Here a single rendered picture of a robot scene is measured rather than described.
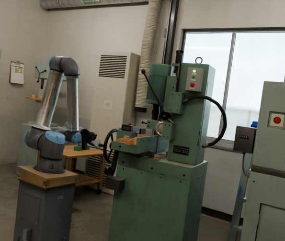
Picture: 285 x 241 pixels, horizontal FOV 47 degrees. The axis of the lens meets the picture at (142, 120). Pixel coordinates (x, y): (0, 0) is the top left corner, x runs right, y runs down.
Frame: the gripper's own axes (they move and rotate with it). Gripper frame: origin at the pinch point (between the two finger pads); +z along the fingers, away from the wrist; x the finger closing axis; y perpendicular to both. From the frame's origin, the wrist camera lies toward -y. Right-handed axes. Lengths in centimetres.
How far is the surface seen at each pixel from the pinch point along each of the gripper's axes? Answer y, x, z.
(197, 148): 40, 0, 70
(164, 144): 24, 28, 39
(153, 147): 22.5, 4.2, 39.4
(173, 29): 122, 147, -53
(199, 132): 51, 0, 66
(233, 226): -13, 55, 117
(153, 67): 77, 3, 11
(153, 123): 38.7, 7.6, 29.5
